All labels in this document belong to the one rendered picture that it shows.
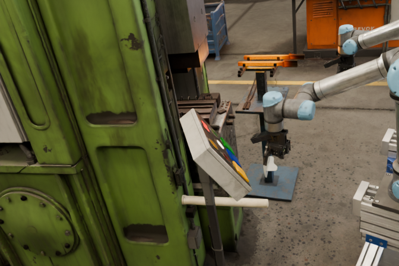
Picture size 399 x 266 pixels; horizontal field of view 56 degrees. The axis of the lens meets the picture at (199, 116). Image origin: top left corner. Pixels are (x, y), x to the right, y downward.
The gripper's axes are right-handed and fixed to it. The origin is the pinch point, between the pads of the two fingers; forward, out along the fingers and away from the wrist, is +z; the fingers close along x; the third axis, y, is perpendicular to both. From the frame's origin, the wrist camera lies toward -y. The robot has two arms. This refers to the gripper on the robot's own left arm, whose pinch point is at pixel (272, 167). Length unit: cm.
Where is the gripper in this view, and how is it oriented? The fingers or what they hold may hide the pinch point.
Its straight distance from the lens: 166.0
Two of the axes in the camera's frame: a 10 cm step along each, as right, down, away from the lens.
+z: 1.5, 8.7, 4.6
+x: 5.8, -4.6, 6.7
